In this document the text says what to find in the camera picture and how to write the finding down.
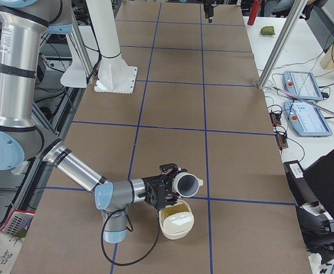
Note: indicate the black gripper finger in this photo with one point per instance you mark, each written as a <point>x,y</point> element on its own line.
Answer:
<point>208,7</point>

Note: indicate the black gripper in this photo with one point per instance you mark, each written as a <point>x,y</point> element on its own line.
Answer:
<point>153,185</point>

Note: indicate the white mug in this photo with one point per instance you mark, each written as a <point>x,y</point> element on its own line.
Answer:
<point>186,184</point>

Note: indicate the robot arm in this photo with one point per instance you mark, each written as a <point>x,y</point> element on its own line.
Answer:
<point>23,23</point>

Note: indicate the cream plastic bin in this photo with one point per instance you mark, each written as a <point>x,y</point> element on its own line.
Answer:
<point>176,221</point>

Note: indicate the red bottle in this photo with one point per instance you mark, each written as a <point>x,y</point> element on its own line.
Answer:
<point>254,12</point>

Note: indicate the green cloth pouch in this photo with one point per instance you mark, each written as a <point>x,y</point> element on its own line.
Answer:
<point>267,31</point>

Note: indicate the far blue teach pendant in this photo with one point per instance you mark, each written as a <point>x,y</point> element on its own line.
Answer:
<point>302,84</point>

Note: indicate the blue teach pendant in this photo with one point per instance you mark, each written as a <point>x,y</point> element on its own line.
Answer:
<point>302,84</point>
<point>306,120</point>

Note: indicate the black box with label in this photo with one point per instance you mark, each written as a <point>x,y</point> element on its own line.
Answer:
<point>300,189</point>

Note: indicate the near blue teach pendant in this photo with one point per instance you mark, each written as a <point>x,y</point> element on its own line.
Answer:
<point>306,120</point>

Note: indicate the black monitor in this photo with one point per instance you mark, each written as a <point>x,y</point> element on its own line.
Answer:
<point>320,178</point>

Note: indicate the aluminium frame post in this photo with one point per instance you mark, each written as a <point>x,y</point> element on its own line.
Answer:
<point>288,27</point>

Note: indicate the white pedestal column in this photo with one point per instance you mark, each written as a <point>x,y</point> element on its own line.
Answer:
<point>114,74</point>

